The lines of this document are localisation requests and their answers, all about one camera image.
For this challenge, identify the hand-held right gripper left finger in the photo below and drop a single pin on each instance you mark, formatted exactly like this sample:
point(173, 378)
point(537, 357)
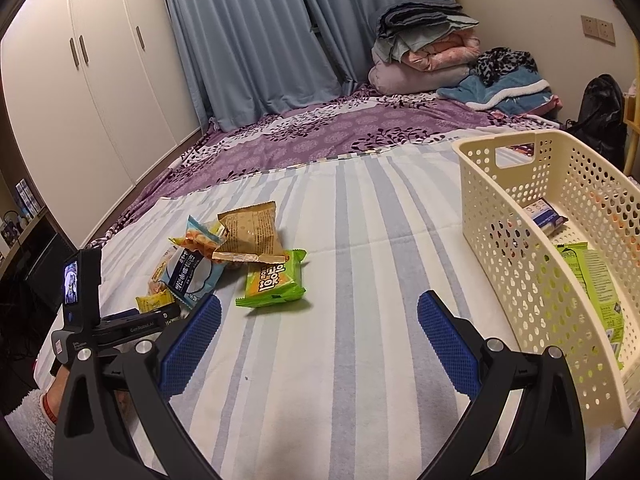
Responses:
point(192, 345)

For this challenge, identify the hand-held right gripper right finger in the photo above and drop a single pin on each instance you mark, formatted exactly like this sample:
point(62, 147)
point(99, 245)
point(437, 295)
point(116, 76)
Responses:
point(447, 345)

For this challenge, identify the yellow snack packet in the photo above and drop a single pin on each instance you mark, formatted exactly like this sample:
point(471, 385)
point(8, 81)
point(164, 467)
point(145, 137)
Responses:
point(152, 302)

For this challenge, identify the clear yellow bun packet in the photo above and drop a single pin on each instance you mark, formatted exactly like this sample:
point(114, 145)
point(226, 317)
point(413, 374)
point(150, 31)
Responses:
point(157, 287)

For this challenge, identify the blue white snack packet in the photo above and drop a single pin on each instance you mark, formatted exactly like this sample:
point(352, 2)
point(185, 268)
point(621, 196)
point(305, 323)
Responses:
point(190, 275)

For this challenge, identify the cream perforated plastic basket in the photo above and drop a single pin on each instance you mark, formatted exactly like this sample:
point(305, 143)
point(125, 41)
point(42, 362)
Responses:
point(505, 280)

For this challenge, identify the bright green snack packet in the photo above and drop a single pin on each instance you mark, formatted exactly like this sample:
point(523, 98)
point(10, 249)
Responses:
point(272, 280)

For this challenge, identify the orange blue snack packet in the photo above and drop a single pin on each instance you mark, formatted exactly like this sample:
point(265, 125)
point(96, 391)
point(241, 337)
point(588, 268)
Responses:
point(200, 237)

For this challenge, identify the brown snack packet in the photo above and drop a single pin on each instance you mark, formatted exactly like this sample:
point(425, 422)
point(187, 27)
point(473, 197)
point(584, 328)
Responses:
point(250, 232)

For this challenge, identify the person's left forearm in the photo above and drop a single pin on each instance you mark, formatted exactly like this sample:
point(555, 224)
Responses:
point(30, 425)

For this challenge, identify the dark flat panel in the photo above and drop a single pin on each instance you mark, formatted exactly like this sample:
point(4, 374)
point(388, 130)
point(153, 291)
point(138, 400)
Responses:
point(47, 275)

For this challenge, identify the wooden side desk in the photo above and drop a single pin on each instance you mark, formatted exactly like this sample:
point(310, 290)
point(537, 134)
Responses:
point(25, 234)

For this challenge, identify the blue white boxes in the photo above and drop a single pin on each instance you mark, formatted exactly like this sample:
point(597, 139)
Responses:
point(27, 200)

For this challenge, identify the blue white striped blanket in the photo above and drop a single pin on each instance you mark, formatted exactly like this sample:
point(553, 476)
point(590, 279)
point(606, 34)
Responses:
point(325, 385)

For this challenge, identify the light green snack packet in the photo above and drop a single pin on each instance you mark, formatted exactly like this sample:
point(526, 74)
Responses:
point(572, 257)

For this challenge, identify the small blue white packet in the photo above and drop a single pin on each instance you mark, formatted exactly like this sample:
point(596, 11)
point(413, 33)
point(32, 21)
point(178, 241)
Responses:
point(542, 212)

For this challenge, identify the pale green snack packet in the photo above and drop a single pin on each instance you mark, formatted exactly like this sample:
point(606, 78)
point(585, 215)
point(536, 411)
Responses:
point(602, 285)

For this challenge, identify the white wardrobe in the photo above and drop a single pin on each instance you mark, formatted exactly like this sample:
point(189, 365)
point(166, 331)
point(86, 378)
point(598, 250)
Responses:
point(100, 85)

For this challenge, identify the purple floral bedsheet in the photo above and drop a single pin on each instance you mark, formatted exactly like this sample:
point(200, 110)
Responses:
point(310, 145)

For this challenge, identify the blue fleece garment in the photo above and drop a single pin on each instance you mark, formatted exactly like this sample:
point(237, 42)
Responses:
point(495, 90)

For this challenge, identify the blue curtain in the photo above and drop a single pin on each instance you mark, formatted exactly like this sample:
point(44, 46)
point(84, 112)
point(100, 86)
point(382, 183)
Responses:
point(240, 45)
point(360, 5)

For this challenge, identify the black backpack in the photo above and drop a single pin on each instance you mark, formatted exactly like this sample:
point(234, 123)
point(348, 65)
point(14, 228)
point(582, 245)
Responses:
point(600, 110)

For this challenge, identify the leopard print cloth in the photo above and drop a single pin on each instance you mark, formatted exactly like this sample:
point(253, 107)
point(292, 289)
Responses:
point(500, 65)

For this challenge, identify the pink folded quilt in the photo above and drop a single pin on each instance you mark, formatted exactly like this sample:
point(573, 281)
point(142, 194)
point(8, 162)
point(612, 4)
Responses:
point(440, 57)

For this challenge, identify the wooden shelf rack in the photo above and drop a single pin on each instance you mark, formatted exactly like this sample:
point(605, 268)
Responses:
point(632, 120)

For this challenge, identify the pale teal folded blanket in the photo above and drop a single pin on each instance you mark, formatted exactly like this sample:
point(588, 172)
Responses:
point(400, 47)

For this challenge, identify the dark blue folded blanket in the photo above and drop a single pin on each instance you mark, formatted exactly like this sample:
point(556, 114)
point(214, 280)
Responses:
point(415, 17)

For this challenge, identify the wall socket plate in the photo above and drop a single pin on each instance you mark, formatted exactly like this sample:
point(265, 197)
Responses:
point(606, 31)
point(590, 26)

